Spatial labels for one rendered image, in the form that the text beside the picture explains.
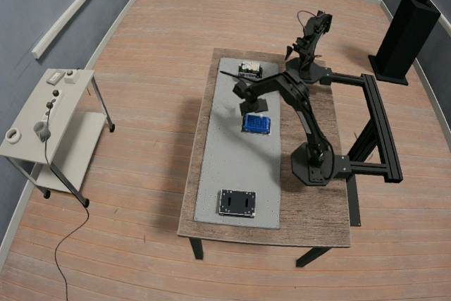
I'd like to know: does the blue grid rack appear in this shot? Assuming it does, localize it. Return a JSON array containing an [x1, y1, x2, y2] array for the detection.
[[245, 114, 268, 132]]

